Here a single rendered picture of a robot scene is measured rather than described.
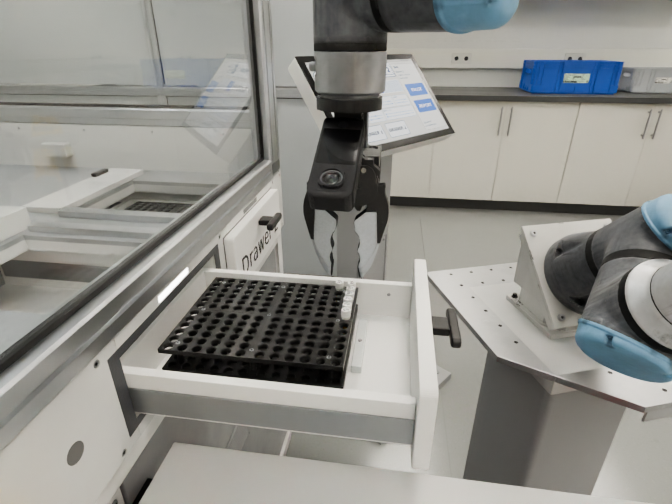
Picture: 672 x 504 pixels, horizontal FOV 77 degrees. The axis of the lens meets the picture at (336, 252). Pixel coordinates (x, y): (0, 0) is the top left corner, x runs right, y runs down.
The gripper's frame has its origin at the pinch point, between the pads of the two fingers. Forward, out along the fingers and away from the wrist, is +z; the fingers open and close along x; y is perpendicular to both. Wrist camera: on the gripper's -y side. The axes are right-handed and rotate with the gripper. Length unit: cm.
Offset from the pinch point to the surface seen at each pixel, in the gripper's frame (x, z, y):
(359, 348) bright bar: -2.0, 12.7, 0.7
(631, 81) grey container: -175, 1, 326
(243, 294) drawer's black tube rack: 15.2, 7.5, 3.9
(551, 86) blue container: -114, 3, 309
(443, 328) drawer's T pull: -12.5, 6.4, -1.7
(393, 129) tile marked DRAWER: -4, -3, 82
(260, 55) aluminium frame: 24, -23, 47
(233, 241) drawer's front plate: 21.3, 5.2, 16.6
